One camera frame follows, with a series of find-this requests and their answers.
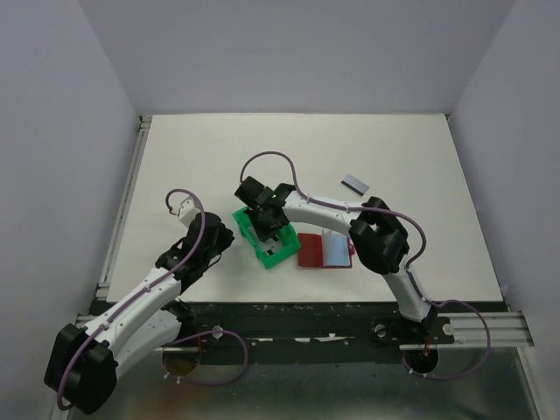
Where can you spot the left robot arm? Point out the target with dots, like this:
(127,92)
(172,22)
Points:
(87,361)

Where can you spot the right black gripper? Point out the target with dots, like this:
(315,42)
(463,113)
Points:
(262,234)

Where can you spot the left aluminium rail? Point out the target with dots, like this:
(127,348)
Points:
(103,284)

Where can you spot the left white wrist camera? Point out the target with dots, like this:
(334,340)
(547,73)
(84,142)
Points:
(187,212)

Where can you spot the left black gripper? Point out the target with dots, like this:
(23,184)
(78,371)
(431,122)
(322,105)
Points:
(227,237)

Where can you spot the front aluminium rail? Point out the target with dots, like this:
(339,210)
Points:
(469,330)

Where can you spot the white magnetic stripe card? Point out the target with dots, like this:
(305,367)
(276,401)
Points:
(355,185)

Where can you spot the green plastic card tray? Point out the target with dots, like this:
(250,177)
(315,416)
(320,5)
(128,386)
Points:
(287,235)

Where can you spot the silver card in tray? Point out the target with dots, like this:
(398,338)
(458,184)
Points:
(267,247)

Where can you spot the aluminium rail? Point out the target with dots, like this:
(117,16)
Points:
(469,330)
(103,284)

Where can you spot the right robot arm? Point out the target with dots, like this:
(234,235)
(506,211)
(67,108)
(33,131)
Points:
(379,238)

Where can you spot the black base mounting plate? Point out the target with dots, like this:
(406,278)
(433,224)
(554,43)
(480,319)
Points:
(300,333)

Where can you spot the red card holder wallet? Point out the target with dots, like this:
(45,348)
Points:
(328,250)

